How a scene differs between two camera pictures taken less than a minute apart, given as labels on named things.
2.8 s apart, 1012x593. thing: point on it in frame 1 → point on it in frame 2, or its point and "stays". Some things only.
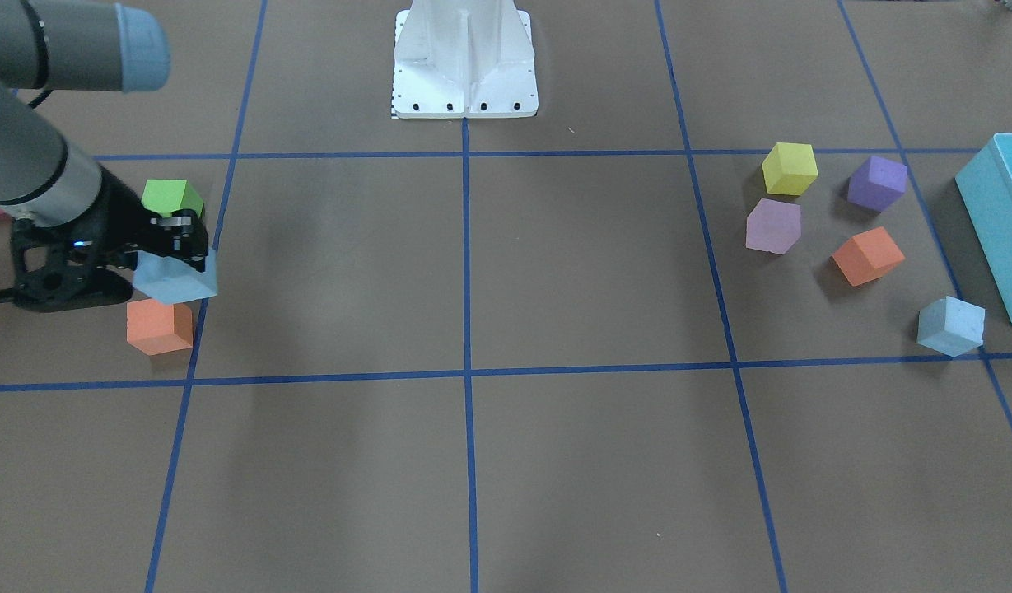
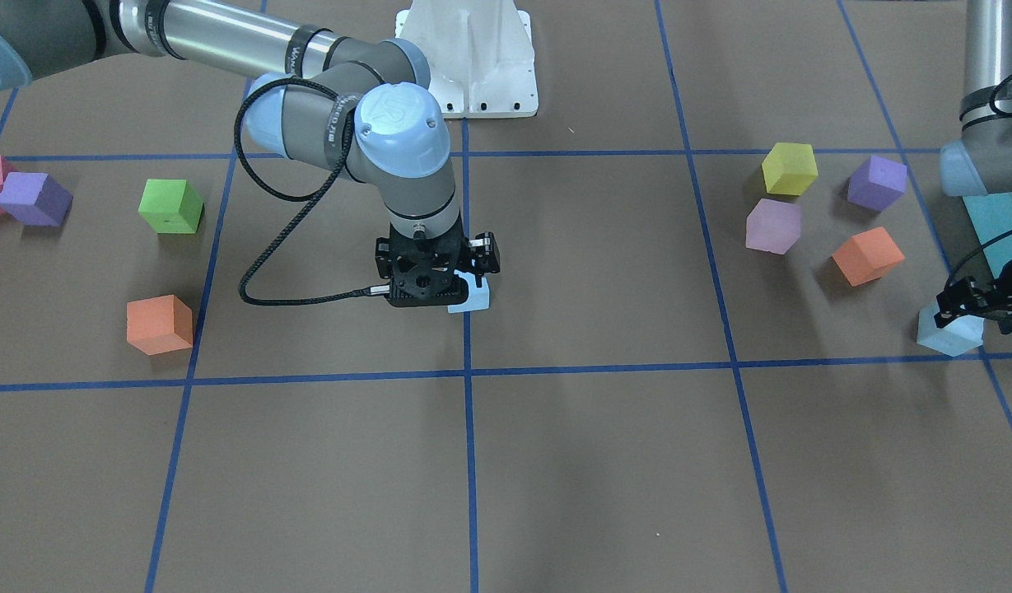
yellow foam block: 790,168 stays
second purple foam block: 877,183 stays
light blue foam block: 173,280 → 478,296
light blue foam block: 951,326 stays
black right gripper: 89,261 → 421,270
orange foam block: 155,327 stays
